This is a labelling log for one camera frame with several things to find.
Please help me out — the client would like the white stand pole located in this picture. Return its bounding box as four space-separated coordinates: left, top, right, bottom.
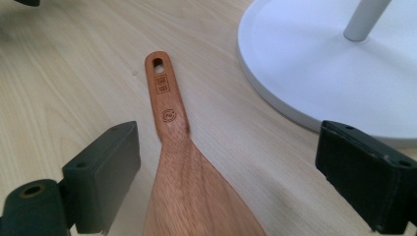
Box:
342 0 392 42

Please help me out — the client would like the white round stand base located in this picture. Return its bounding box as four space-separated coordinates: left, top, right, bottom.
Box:
237 0 417 148

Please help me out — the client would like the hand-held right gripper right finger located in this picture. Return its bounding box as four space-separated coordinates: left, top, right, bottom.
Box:
315 120 417 236

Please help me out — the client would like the dark object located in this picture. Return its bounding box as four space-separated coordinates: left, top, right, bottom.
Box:
14 0 41 8

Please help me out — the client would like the wooden spatula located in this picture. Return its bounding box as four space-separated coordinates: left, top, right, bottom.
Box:
142 50 268 236

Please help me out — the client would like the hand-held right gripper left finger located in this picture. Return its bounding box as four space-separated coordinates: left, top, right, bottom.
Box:
61 120 142 236

